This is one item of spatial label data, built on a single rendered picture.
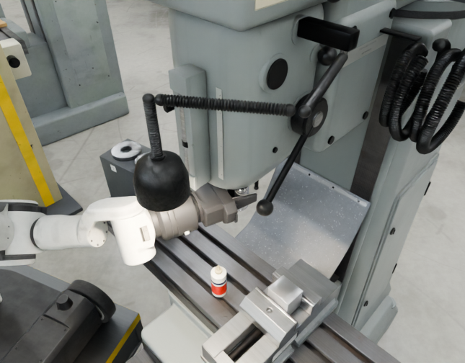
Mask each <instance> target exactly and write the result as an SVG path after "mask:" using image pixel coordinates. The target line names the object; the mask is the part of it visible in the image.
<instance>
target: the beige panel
mask: <svg viewBox="0 0 465 363"><path fill-rule="evenodd" d="M18 199H19V200H32V201H36V202H37V203H38V206H40V207H47V215H69V216H72V215H75V214H77V213H79V212H81V211H82V210H83V208H82V206H81V205H80V204H79V203H78V202H77V201H76V200H75V199H73V198H72V197H71V196H70V195H69V194H68V193H67V192H66V191H65V190H64V189H63V188H62V187H61V186H60V185H59V184H58V183H57V182H56V180H55V178H54V175H53V172H52V171H51V168H50V165H49V163H48V160H47V158H46V156H45V153H44V150H43V147H42V146H41V143H40V140H39V138H38V136H37V133H36V131H35V128H34V125H33V123H32V120H31V119H30V116H29V113H28V111H27V108H26V106H25V103H24V101H23V98H22V95H21V94H20V91H19V88H18V86H17V83H16V81H15V79H14V76H13V73H12V70H11V68H10V66H9V63H8V61H7V59H6V56H5V54H4V51H3V49H2V46H1V43H0V200H18Z"/></svg>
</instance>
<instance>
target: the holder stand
mask: <svg viewBox="0 0 465 363"><path fill-rule="evenodd" d="M149 152H151V149H150V148H148V147H146V146H144V145H141V144H140V143H137V142H135V141H133V140H131V139H128V138H127V139H126V140H124V141H123V142H121V143H118V144H117V145H115V146H114V147H113V148H111V149H110V150H108V151H107V152H105V153H103V154H102V155H101V156H99V157H100V161H101V163H102V168H103V171H104V173H105V178H106V181H107V185H108V188H109V191H110V195H111V197H130V196H135V197H136V193H135V189H134V186H133V175H134V171H135V167H136V162H137V160H138V159H139V158H140V157H142V156H143V155H145V154H146V153H149Z"/></svg>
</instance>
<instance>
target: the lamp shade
mask: <svg viewBox="0 0 465 363"><path fill-rule="evenodd" d="M162 151H163V156H162V157H161V158H154V157H153V156H152V154H151V152H149V153H146V154H145V155H143V156H142V157H140V158H139V159H138V160H137V162H136V167H135V171H134V175H133V186H134V189H135V193H136V199H137V201H138V203H139V205H140V206H142V207H143V208H145V209H147V210H150V211H154V212H166V211H170V210H173V209H176V208H178V207H180V206H181V205H183V204H184V203H185V202H186V201H187V200H188V198H189V196H190V178H189V173H188V170H187V169H186V167H185V165H184V163H183V161H182V159H181V158H180V156H179V155H177V154H176V153H174V152H171V151H164V150H162Z"/></svg>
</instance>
